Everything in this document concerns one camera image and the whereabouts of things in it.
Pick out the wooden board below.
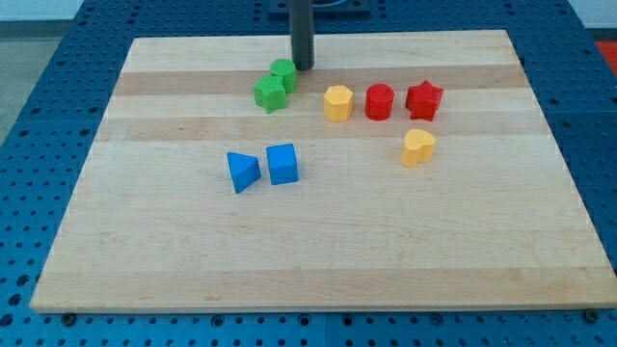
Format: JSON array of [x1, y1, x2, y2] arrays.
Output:
[[31, 30, 616, 313]]

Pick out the yellow heart block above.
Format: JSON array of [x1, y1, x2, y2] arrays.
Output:
[[401, 129, 436, 168]]

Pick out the red cylinder block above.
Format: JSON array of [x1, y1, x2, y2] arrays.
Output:
[[364, 84, 395, 121]]

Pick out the yellow hexagon block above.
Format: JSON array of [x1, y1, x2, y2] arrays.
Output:
[[324, 85, 353, 121]]

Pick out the red star block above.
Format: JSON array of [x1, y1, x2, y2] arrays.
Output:
[[405, 80, 443, 121]]

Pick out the green cylinder block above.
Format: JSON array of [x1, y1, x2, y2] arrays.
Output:
[[270, 59, 297, 93]]

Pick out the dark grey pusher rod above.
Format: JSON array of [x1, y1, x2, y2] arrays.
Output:
[[289, 0, 314, 70]]

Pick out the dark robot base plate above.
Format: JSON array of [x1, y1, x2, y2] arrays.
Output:
[[263, 0, 373, 18]]

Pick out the blue cube block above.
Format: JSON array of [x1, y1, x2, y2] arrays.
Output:
[[266, 144, 299, 185]]

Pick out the green star block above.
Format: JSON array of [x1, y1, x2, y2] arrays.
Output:
[[254, 75, 287, 114]]

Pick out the blue triangle block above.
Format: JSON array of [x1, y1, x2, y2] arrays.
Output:
[[227, 152, 261, 194]]

